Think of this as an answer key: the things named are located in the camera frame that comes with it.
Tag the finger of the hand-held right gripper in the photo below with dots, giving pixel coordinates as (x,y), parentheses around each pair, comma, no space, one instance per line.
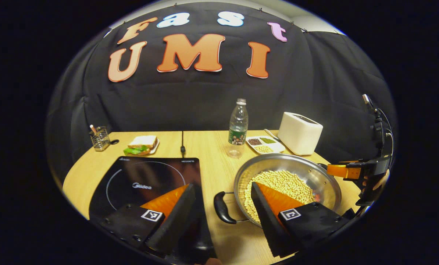
(350,161)
(342,171)

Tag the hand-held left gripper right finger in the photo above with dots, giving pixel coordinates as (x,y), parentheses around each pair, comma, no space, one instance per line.
(269,224)

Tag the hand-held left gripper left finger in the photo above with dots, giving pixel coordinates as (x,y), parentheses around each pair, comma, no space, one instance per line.
(175,224)

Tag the black induction cooktop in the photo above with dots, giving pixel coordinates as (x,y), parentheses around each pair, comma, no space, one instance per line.
(131,173)

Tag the pile of yellow soybeans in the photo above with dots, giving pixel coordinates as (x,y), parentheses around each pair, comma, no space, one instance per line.
(289,180)

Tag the white toaster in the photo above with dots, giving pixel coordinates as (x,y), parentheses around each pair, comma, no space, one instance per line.
(299,134)

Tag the white divided bean tray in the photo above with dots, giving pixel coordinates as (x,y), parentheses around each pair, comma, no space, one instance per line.
(265,145)

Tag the sandwich with green lettuce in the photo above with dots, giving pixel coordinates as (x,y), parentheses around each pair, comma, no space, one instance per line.
(142,142)

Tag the clear plastic water bottle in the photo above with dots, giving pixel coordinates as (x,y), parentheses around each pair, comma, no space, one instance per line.
(238,125)

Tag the metal mesh holder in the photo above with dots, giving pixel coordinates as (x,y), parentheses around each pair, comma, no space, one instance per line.
(100,140)

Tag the small wooden stick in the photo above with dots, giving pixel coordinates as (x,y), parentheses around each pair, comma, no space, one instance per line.
(93,129)

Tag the black backdrop cloth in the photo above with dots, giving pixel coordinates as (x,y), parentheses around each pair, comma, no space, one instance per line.
(204,99)

